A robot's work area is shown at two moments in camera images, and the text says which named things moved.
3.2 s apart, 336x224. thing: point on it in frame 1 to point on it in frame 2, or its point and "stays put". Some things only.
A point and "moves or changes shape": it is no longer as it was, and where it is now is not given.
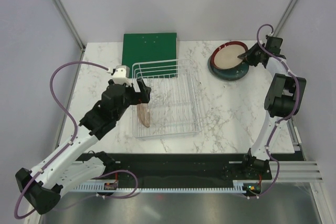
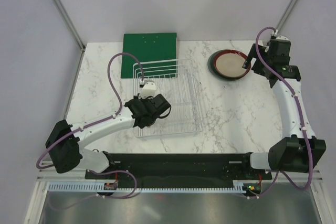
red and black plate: (224, 55) to (228, 64)
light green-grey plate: (209, 68) stays put
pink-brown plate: (144, 113) moves or changes shape
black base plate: (177, 168) stays put
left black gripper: (144, 95) to (144, 99)
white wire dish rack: (175, 104) stays put
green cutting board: (153, 55) stays put
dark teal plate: (230, 74) stays put
